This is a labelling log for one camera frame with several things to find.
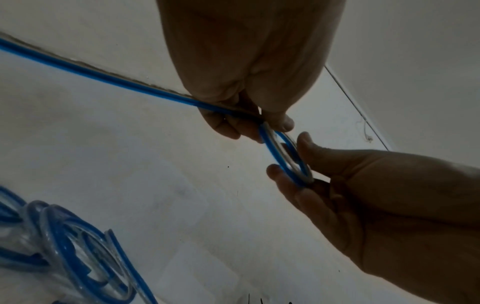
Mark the person's right hand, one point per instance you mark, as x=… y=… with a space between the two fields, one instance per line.
x=393 y=213

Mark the person's left hand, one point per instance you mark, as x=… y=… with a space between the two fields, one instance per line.
x=247 y=53

